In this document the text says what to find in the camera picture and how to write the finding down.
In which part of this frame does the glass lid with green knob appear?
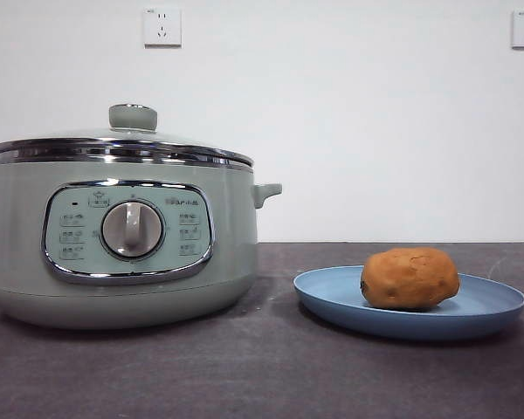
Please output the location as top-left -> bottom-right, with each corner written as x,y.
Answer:
0,103 -> 255,169

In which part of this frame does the brown potato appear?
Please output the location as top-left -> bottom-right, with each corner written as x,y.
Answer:
360,247 -> 461,313

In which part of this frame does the blue round plate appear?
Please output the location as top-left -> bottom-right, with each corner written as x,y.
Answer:
293,264 -> 524,342

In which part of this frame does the pale green electric steamer pot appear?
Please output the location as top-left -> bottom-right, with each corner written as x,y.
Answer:
0,156 -> 284,331

